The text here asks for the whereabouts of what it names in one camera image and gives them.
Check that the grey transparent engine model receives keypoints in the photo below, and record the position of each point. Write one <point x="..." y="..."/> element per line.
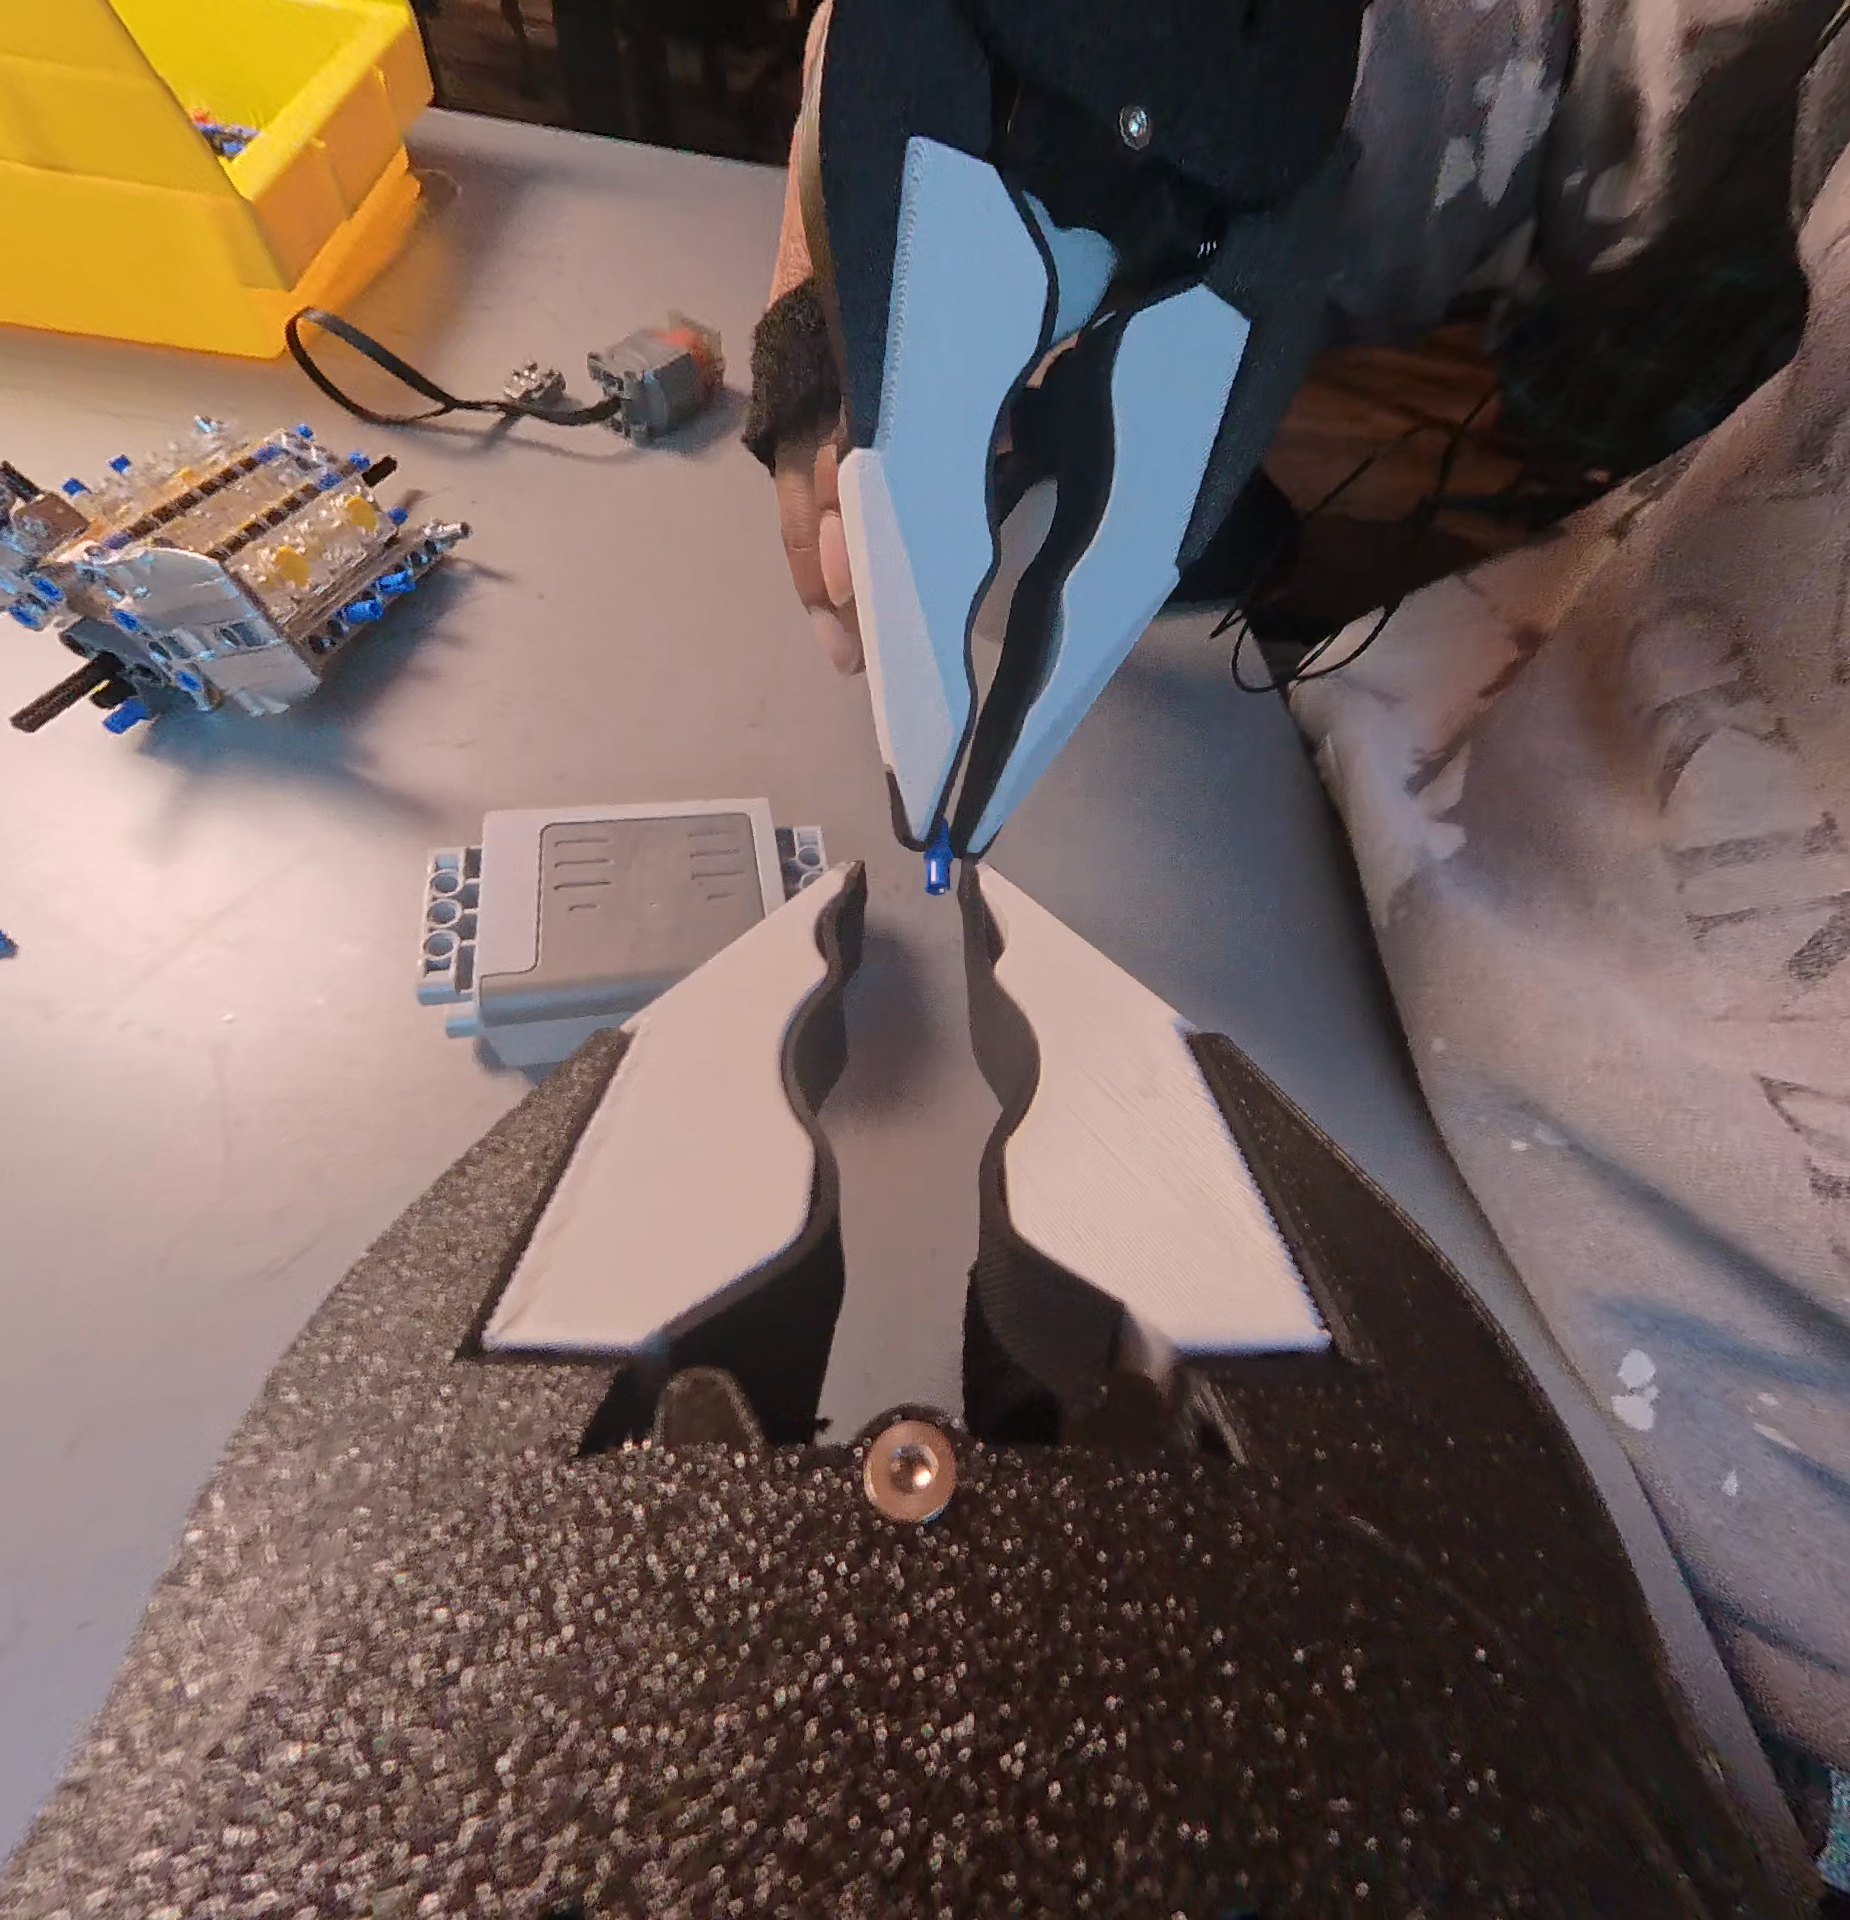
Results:
<point x="237" y="587"/>

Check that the grey motor block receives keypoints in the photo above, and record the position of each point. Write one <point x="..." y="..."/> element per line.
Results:
<point x="661" y="379"/>

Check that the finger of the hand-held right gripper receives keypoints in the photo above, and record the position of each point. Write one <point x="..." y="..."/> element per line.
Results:
<point x="1150" y="452"/>
<point x="925" y="452"/>

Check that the yellow plastic bin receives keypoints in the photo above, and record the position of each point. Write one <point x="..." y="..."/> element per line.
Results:
<point x="115" y="211"/>

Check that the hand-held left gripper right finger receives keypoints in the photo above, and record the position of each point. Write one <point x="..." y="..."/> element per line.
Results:
<point x="1166" y="1201"/>

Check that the grey desk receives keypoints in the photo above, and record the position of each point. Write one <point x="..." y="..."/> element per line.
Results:
<point x="267" y="1201"/>

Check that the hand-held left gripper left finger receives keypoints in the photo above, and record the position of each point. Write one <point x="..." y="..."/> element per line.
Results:
<point x="641" y="1201"/>

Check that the grey battery box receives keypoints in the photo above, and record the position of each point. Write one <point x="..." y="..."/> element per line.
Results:
<point x="641" y="900"/>

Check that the person's right hand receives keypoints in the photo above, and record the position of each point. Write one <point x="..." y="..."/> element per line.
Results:
<point x="843" y="587"/>

